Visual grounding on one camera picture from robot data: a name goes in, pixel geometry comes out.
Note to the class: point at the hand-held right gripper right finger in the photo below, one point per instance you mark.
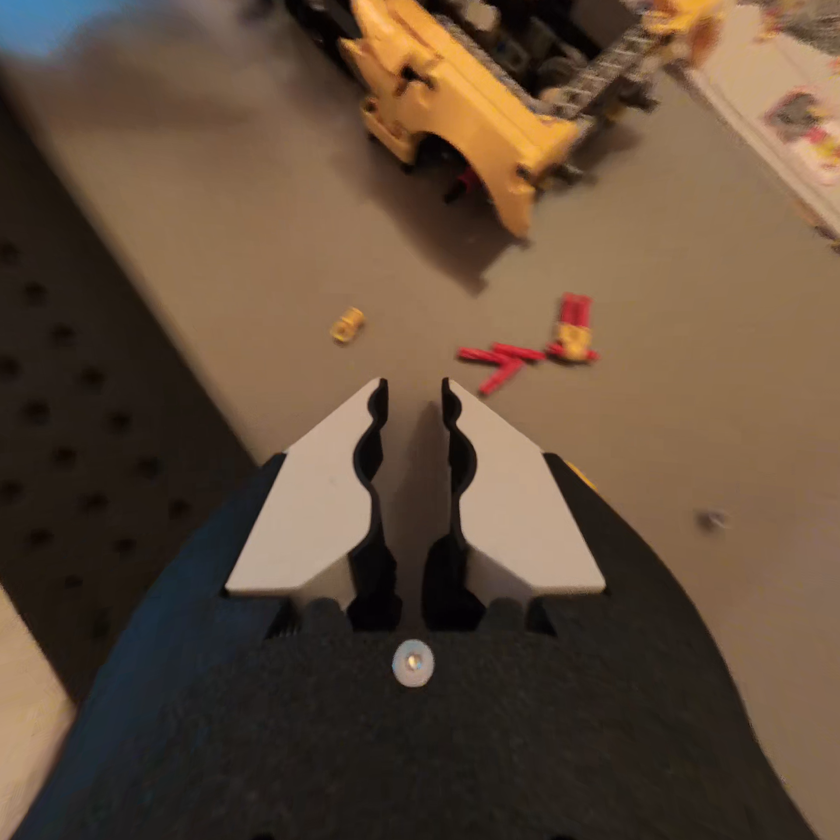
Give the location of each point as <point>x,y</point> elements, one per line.
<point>531,525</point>

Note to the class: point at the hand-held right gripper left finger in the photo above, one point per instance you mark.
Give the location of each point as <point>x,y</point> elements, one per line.
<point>302,525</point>

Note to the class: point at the yellow brick toy car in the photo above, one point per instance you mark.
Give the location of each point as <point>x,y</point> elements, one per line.
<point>472,98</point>

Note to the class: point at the small grey bush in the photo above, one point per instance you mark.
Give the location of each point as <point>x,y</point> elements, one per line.
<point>712,520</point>

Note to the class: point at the black perforated chair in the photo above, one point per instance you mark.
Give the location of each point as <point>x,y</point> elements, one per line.
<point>85,426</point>

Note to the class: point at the open instruction booklet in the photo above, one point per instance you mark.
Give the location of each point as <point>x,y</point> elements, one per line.
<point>774,118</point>

